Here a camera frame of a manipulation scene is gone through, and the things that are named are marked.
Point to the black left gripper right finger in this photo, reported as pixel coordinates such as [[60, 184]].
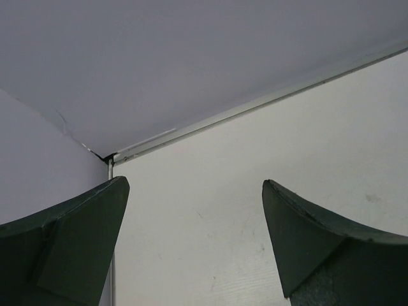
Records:
[[326, 259]]

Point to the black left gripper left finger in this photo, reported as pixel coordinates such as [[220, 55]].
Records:
[[61, 255]]

